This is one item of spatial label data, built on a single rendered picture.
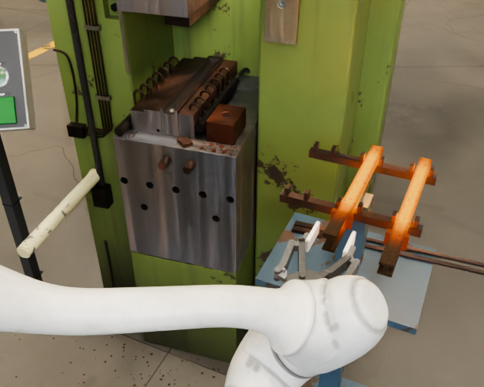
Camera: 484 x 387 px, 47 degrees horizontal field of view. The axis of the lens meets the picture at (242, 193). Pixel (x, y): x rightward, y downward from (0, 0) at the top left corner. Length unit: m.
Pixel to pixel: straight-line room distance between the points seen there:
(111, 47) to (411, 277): 1.09
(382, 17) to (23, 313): 1.55
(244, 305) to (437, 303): 1.85
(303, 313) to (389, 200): 2.32
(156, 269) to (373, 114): 0.96
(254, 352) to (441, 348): 1.56
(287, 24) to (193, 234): 0.70
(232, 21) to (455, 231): 1.57
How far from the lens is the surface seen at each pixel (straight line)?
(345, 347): 0.74
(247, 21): 1.96
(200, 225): 1.72
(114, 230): 2.20
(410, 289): 1.44
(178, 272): 1.90
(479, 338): 2.43
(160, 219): 1.77
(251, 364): 0.84
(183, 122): 1.61
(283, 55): 1.59
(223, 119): 1.59
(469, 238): 2.89
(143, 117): 1.66
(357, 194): 1.24
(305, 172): 1.74
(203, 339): 2.11
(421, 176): 1.34
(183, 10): 1.48
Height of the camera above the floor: 1.73
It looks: 36 degrees down
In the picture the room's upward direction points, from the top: straight up
